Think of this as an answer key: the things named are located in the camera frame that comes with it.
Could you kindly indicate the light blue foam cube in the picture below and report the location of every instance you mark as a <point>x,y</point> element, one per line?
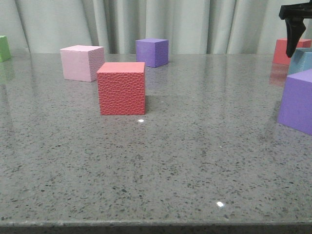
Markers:
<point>300,61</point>

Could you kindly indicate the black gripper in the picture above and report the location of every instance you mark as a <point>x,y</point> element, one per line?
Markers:
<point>294,16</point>

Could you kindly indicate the grey-green curtain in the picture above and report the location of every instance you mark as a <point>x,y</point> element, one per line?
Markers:
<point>190,26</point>

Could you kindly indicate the textured red foam cube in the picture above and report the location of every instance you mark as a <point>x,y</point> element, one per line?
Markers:
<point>121,88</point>

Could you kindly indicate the large purple foam cube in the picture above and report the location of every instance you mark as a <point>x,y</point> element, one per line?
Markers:
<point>296,104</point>

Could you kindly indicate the green foam cube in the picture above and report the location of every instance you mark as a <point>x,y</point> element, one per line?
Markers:
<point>4,49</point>

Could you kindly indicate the smooth red foam cube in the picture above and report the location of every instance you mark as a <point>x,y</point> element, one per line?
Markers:
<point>280,56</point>

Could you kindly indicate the pink foam cube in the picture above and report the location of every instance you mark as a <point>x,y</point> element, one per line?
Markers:
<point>81,62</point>

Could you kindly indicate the purple foam cube back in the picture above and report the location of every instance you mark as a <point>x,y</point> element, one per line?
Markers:
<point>153,52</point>

